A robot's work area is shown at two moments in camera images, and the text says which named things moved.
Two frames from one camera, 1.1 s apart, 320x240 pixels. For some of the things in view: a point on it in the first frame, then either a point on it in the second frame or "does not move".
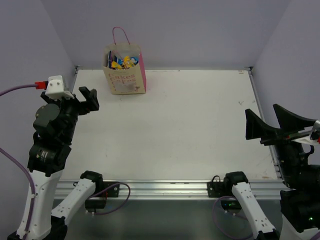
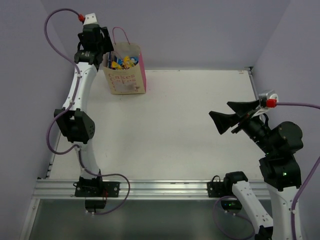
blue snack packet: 110,59 does not move
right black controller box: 230,204 does not move
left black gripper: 75,105 → 100,40
